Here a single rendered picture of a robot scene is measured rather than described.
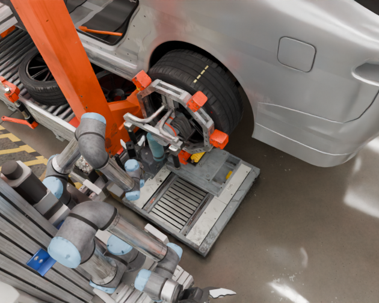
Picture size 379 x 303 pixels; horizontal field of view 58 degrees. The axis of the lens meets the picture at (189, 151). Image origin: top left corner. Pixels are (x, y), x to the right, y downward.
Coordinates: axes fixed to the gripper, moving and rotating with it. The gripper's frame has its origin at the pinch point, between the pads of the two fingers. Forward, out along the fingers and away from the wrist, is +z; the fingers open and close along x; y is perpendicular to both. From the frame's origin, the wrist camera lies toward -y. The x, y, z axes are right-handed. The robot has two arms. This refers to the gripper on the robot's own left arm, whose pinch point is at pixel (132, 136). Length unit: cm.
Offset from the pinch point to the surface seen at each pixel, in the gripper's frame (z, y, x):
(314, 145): -40, -10, 99
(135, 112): 33.3, 15.0, 1.6
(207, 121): -13, -15, 46
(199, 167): 5, 60, 39
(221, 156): 12, 60, 58
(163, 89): 5.3, -29.0, 25.1
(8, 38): 218, 56, -136
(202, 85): 0, -31, 47
